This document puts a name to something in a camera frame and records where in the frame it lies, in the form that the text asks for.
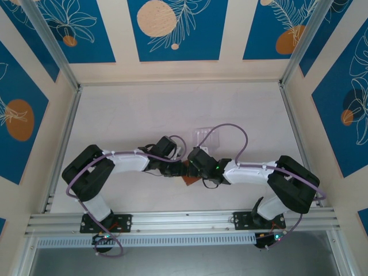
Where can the aluminium frame post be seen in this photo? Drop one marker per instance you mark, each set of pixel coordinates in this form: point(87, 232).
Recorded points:
point(26, 256)
point(340, 256)
point(302, 49)
point(54, 49)

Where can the clear acrylic card stand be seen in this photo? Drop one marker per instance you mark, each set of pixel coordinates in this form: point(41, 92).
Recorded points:
point(198, 133)

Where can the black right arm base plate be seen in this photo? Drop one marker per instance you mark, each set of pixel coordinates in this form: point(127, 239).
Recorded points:
point(240, 220)

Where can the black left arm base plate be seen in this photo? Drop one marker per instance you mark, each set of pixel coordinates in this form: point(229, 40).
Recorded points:
point(126, 222)

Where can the aluminium mounting rail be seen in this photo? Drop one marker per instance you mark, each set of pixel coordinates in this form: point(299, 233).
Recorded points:
point(184, 220)

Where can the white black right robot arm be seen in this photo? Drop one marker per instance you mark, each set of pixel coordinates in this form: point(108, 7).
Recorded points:
point(250, 172)

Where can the aluminium table back rail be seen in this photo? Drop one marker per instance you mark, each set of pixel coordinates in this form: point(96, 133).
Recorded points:
point(178, 83)

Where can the blue floral wall panel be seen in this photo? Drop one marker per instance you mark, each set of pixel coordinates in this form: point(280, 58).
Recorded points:
point(330, 129)
point(34, 40)
point(17, 86)
point(325, 34)
point(95, 43)
point(201, 43)
point(258, 43)

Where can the brown leather card holder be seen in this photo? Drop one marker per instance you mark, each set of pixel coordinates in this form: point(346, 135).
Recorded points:
point(191, 181)

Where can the aluminium table side rail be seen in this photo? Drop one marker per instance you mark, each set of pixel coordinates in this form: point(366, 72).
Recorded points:
point(64, 129)
point(299, 132)

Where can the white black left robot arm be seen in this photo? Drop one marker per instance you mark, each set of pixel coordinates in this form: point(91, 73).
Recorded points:
point(126, 162)

